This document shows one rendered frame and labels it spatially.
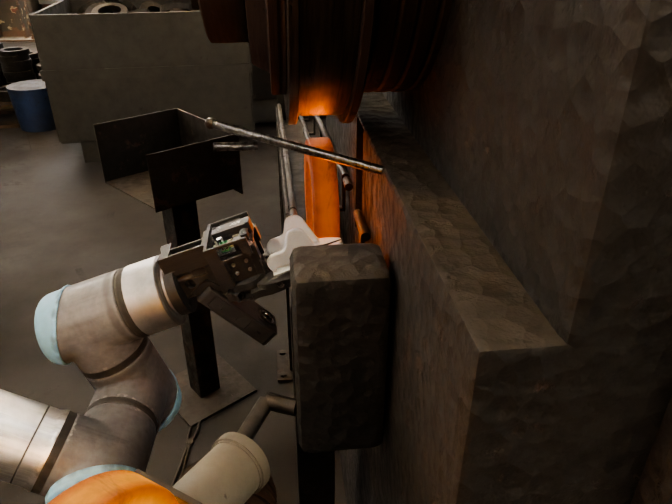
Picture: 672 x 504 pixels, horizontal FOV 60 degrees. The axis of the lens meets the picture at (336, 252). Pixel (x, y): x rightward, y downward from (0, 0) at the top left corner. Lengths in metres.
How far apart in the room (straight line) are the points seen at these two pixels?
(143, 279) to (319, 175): 0.25
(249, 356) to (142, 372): 0.97
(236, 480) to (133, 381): 0.29
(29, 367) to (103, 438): 1.19
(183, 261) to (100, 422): 0.21
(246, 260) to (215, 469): 0.26
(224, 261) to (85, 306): 0.17
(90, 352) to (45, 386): 1.05
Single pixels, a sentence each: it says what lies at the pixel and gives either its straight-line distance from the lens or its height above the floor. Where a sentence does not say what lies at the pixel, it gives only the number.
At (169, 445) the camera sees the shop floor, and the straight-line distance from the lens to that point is 1.53.
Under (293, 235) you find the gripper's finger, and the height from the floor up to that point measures 0.78.
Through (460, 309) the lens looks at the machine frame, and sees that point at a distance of 0.40.
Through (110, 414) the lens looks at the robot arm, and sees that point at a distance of 0.75.
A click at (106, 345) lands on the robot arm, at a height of 0.66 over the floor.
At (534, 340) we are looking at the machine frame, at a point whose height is 0.87.
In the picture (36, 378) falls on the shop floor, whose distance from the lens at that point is 1.85.
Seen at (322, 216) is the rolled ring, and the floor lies 0.78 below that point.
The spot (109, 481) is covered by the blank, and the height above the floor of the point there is 0.77.
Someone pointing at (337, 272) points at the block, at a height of 0.80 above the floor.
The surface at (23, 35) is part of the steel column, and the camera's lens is 7.81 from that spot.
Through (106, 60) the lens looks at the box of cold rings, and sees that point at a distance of 3.22.
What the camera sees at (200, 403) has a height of 0.01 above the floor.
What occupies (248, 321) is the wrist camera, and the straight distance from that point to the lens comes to 0.73.
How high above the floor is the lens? 1.09
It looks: 29 degrees down
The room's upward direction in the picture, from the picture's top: straight up
